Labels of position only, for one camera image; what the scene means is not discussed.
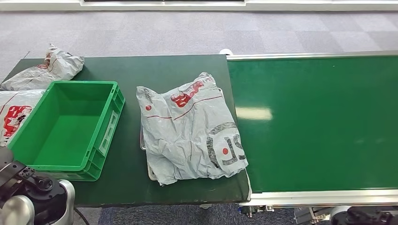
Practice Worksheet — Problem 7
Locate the grey courier bag black lettering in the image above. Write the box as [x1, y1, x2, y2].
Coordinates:
[136, 72, 249, 186]

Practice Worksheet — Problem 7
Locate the white electronic scale steel tray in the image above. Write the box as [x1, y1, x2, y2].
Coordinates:
[139, 88, 224, 182]

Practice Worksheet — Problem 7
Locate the dark green table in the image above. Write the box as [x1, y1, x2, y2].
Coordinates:
[1, 55, 252, 208]

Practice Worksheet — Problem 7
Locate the green conveyor belt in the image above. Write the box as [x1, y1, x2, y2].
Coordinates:
[227, 55, 398, 193]

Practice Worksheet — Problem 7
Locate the green plastic crate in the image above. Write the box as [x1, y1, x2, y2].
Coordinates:
[8, 81, 126, 182]

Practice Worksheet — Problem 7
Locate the crumpled grey courier bag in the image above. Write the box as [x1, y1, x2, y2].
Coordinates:
[0, 43, 85, 91]

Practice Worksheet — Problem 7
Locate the grey courier bag red print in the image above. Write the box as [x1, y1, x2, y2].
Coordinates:
[0, 89, 46, 147]

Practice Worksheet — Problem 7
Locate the aluminium conveyor rail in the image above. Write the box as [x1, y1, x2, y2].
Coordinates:
[226, 50, 398, 60]
[238, 189, 398, 218]

